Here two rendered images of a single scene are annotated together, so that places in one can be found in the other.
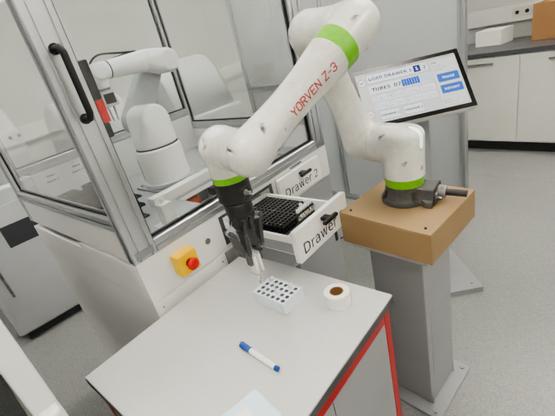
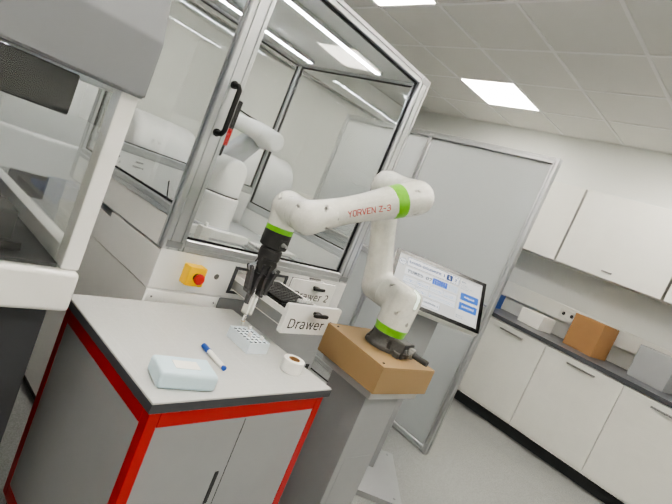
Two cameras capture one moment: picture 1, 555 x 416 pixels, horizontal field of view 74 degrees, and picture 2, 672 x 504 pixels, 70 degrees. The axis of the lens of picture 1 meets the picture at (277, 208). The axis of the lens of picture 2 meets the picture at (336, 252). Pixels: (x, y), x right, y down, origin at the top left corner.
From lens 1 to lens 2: 67 cm
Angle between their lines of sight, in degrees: 19
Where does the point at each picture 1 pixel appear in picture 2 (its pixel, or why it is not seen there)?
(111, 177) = (199, 177)
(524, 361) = not seen: outside the picture
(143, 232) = (185, 229)
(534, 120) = (532, 413)
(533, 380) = not seen: outside the picture
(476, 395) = not seen: outside the picture
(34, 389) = (78, 250)
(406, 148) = (404, 302)
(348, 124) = (375, 263)
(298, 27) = (382, 177)
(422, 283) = (355, 418)
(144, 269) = (164, 256)
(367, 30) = (420, 203)
